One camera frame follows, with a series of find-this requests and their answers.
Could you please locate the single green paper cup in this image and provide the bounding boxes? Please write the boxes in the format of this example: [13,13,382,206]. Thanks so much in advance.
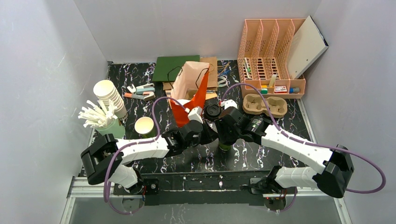
[219,143,232,151]

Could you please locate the pulp cup carrier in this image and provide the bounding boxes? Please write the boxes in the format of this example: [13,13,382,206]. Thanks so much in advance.
[185,90,198,100]

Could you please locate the orange paper bag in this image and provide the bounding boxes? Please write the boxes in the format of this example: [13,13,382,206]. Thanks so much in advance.
[170,61,210,110]

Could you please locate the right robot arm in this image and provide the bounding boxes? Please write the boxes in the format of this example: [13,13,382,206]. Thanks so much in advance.
[214,107,354,198]

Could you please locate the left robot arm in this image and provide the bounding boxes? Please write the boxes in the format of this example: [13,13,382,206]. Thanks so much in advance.
[80,120,218,188]

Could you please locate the black cup lids stack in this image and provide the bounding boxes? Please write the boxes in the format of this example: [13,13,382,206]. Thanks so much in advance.
[204,104,221,122]

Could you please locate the stack of pulp cup carriers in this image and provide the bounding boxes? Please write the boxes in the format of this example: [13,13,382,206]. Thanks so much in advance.
[242,94,288,119]

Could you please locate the brown kraft paper bag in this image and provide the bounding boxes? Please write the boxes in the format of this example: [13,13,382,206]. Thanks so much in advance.
[163,57,218,91]

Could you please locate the red small box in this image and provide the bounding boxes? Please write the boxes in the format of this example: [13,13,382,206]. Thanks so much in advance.
[274,86,288,94]

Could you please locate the green paper bag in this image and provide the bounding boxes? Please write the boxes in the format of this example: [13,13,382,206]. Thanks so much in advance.
[152,55,200,82]

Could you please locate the pink desk file organizer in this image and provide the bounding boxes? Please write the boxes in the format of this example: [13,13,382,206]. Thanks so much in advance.
[237,19,306,99]

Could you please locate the green cup of straws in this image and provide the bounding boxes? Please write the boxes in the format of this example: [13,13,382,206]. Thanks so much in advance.
[78,100,127,139]

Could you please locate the tall stack paper cups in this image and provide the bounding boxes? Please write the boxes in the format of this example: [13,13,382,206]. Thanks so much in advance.
[93,80,127,120]

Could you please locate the white board panel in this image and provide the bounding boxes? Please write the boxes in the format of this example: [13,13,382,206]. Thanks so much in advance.
[286,15,329,79]

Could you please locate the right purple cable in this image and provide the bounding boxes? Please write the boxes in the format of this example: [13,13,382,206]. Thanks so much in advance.
[219,83,387,212]

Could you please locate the purple cable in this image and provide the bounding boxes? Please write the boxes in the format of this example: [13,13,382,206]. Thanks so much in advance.
[103,96,191,216]
[219,83,387,212]

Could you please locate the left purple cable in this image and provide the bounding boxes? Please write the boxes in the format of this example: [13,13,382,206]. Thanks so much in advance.
[103,96,191,216]

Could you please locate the metal base rail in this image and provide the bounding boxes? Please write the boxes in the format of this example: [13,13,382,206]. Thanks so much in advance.
[61,171,351,224]

